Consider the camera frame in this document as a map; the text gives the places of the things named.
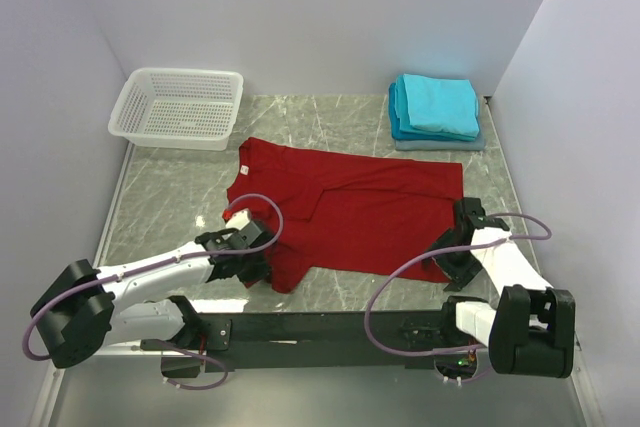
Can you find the light turquoise folded shirt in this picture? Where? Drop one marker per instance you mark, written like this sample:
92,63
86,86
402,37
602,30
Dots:
439,108

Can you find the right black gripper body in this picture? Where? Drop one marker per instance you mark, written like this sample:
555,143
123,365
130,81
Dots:
454,264

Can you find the left aluminium rail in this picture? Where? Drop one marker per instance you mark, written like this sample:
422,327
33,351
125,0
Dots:
131,229

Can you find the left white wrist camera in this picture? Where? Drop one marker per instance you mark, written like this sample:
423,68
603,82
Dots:
239,220

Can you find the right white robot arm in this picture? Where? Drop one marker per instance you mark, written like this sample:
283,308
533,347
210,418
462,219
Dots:
500,300

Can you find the red t shirt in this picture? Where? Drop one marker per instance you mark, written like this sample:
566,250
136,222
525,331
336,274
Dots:
343,212

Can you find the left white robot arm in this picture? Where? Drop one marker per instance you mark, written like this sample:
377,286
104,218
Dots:
87,308

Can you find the white plastic basket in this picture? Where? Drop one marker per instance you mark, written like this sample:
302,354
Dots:
177,108

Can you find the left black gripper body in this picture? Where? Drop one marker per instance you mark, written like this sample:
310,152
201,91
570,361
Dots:
255,264

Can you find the black base beam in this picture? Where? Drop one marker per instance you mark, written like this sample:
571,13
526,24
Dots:
325,339

